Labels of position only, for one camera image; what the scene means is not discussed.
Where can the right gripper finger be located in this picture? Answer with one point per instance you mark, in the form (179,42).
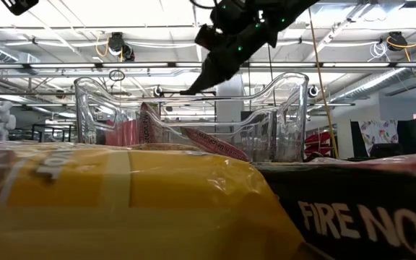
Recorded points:
(204,77)
(228,74)

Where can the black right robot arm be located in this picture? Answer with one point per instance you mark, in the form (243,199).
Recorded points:
(244,11)

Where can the small black ceiling reel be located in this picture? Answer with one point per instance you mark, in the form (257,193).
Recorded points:
(157,91)
(313,91)

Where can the clear plastic bin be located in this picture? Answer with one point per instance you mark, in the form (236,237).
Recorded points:
(262,137)
(294,108)

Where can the red fabric partition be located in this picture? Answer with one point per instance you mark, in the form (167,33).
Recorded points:
(121,133)

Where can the white robot figure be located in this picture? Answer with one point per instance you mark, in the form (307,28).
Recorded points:
(0,121)

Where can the floral patterned cloth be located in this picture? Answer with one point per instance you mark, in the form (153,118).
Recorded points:
(377,133)

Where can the black fire noodle ramen pack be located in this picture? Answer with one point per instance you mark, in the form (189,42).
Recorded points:
(356,202)

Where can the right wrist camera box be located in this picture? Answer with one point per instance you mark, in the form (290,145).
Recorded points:
(209,38)

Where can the long ceiling light rail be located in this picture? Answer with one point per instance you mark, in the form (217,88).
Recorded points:
(63,65)

